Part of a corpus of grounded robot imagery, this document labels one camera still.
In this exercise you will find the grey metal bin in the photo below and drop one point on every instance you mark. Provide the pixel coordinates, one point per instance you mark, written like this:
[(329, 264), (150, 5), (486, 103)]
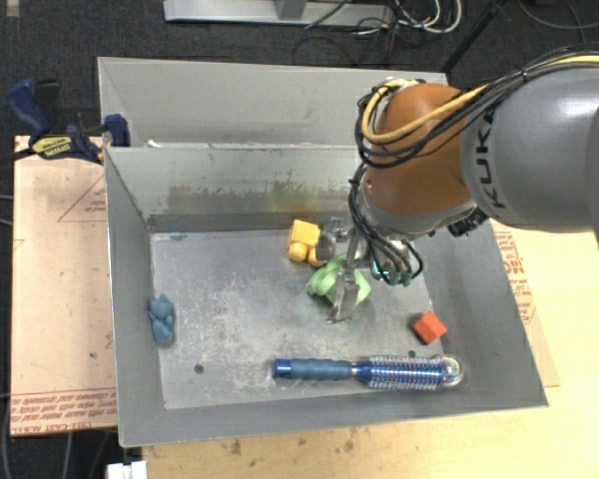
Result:
[(239, 307)]

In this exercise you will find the black cylinder on white bracket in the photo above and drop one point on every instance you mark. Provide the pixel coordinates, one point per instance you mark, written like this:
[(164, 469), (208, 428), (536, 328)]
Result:
[(465, 225)]

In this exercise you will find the orange-red block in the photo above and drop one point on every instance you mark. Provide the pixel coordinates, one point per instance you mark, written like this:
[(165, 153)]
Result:
[(428, 328)]

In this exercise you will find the yellow and grey toy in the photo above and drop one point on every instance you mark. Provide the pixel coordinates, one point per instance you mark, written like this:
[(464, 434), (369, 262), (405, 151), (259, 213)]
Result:
[(302, 237)]

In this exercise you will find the blue round hairbrush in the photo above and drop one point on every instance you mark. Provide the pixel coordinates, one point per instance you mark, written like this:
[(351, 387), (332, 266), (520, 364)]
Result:
[(329, 369)]

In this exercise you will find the brown cardboard board red print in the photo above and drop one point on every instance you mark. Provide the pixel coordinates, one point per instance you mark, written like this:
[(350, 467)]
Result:
[(60, 277)]

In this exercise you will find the blue toy animal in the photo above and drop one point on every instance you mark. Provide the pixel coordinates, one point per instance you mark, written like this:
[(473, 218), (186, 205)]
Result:
[(162, 320)]

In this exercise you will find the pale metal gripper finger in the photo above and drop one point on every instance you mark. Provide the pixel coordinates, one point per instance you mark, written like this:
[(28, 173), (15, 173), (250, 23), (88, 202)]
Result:
[(349, 297), (337, 301)]

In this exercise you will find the light green soft toy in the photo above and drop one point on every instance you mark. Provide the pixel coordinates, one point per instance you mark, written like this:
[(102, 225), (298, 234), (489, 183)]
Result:
[(322, 282)]

